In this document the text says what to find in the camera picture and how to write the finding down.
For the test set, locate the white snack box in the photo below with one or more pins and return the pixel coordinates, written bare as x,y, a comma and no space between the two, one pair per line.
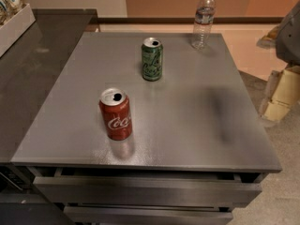
12,30

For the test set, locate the snack packets in box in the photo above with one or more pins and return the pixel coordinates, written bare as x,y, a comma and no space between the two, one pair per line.
8,8

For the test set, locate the lower steel drawer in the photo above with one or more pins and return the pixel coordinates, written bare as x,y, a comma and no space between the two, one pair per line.
139,216

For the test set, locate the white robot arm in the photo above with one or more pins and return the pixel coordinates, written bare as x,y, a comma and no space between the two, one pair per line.
286,37

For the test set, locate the steel drawer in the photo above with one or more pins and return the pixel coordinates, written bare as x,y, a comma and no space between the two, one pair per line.
149,188
139,216

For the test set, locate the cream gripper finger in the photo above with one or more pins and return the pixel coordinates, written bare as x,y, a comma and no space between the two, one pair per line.
282,92

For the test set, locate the red Coca-Cola can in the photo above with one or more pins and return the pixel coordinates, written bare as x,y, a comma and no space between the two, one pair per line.
115,110

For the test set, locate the clear plastic water bottle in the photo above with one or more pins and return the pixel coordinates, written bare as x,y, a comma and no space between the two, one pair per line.
203,21

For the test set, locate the dark grey side counter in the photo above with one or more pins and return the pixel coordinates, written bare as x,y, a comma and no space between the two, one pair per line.
28,71

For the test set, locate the green soda can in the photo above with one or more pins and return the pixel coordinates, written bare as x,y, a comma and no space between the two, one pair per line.
152,59

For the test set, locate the upper steel drawer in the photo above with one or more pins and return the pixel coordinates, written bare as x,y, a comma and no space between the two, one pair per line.
149,188

